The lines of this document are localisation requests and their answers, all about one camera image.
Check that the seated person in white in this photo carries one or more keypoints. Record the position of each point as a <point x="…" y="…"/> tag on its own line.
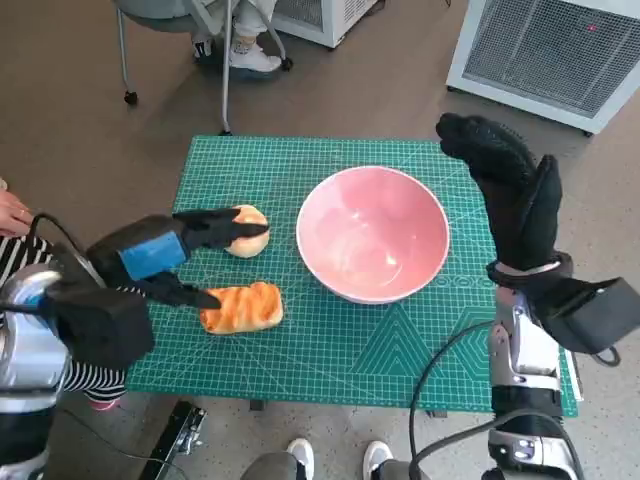
<point x="252" y="55"/>

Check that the black table bracket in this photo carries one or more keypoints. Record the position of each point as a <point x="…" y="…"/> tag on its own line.
<point x="439" y="413"/>
<point x="257" y="404"/>

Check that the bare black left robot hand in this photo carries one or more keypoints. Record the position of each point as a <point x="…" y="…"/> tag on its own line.
<point x="150" y="250"/>

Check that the green cutting mat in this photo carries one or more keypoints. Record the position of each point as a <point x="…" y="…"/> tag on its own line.
<point x="325" y="350"/>

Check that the large white mesh cabinet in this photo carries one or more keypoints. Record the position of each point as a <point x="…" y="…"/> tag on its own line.
<point x="545" y="55"/>

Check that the rectangular braided toy bread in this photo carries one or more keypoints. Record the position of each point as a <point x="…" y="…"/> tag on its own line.
<point x="250" y="310"/>

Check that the person's hand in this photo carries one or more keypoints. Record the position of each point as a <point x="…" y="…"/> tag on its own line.
<point x="12" y="212"/>

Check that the pink bowl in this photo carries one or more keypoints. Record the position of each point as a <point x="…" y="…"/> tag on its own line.
<point x="375" y="240"/>

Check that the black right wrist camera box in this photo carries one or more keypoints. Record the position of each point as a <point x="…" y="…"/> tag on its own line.
<point x="595" y="315"/>

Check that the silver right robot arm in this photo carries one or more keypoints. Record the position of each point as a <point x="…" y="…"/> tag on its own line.
<point x="525" y="400"/>

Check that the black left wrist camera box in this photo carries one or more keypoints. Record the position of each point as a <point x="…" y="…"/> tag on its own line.
<point x="105" y="325"/>

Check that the black metal bar stand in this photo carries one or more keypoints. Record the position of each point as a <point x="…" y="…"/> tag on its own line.
<point x="172" y="440"/>

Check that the grey office chair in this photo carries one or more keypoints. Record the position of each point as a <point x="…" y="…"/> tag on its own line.
<point x="225" y="90"/>

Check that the small white mesh cabinet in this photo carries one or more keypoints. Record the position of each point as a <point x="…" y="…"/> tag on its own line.
<point x="320" y="20"/>

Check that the person in striped clothing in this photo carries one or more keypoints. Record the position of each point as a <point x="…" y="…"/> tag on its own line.
<point x="95" y="377"/>

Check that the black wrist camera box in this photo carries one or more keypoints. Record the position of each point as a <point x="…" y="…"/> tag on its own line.
<point x="595" y="315"/>
<point x="105" y="325"/>

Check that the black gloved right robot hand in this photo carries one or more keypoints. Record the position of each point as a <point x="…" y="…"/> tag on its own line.
<point x="520" y="210"/>

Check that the round toy bread bun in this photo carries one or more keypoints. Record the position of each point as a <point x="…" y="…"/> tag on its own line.
<point x="247" y="247"/>

